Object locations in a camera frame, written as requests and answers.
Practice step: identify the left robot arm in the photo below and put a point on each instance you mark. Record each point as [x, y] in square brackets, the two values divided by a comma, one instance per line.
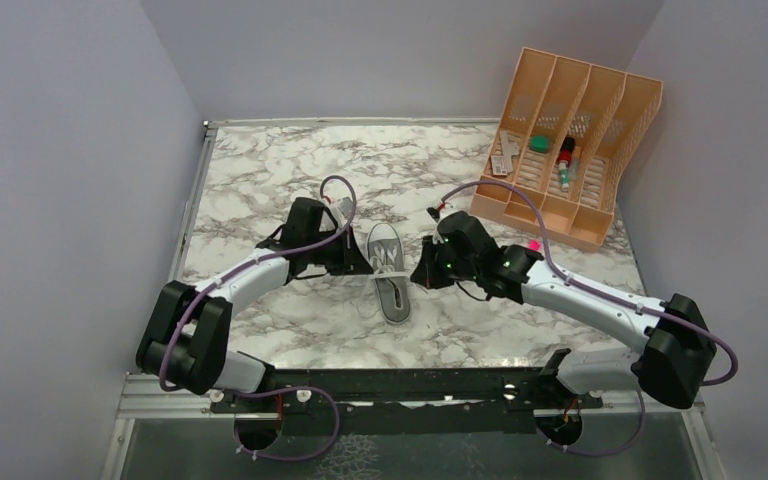
[186, 338]

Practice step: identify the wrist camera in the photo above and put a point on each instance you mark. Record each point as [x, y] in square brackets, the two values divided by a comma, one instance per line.
[341, 209]
[437, 214]

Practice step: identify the grey card pieces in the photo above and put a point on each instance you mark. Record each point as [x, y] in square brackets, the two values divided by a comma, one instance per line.
[504, 153]

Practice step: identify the grey canvas sneaker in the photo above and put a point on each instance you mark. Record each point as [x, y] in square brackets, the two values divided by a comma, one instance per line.
[392, 294]

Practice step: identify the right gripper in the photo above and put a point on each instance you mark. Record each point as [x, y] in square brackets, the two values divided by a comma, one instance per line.
[426, 274]

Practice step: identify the orange desk organizer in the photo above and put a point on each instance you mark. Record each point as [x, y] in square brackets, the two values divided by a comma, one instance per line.
[568, 131]

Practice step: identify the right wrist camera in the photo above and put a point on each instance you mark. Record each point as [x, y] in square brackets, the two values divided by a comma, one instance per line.
[437, 214]

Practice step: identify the red black marker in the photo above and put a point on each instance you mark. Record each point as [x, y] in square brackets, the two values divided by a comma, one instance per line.
[566, 151]

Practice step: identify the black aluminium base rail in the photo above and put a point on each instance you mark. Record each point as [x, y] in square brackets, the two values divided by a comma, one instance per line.
[315, 402]

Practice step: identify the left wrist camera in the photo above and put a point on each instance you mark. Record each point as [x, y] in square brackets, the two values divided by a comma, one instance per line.
[341, 209]

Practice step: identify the green round cap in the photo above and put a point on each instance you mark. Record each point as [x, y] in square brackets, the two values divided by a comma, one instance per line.
[540, 144]

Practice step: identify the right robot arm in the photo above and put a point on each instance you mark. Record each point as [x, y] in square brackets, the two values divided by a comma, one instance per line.
[666, 350]

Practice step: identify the white shoelace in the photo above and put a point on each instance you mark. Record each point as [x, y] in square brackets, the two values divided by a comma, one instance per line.
[387, 260]

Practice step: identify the white green tube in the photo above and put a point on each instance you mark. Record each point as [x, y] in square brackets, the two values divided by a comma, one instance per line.
[563, 174]

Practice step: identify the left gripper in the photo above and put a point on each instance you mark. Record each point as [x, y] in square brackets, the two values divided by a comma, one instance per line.
[352, 261]

